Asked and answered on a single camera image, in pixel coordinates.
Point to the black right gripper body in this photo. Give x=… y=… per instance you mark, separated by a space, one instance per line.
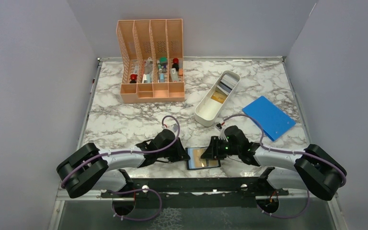
x=225 y=148

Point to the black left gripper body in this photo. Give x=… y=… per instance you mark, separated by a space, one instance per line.
x=173 y=153

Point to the black leather card holder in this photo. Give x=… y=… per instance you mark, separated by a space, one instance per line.
x=210 y=163

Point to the white oblong plastic tray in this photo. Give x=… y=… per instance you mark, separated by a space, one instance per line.
x=207 y=111

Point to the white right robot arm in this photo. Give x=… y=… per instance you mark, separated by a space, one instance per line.
x=311 y=169

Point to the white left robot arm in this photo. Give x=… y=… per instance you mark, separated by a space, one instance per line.
x=92 y=169

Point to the stack of cards in tray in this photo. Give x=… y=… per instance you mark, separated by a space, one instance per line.
x=224 y=87

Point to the red cap bottle left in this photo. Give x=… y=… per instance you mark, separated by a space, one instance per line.
x=133 y=78

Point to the red cap bottle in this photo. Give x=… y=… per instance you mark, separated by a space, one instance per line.
x=175 y=64
x=133 y=78

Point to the red cap bottle right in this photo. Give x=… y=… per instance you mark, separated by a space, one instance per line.
x=175 y=64

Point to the green cap bottle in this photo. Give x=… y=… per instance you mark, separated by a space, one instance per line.
x=162 y=64

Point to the orange plastic file organizer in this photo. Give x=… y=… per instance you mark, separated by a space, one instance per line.
x=142 y=43

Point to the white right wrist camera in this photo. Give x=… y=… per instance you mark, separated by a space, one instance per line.
x=222 y=136

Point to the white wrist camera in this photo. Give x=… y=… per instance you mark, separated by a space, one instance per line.
x=222 y=136
x=174 y=128

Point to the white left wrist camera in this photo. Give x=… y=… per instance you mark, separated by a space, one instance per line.
x=174 y=128

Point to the black metal base rail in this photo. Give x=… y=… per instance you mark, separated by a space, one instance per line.
x=153 y=193

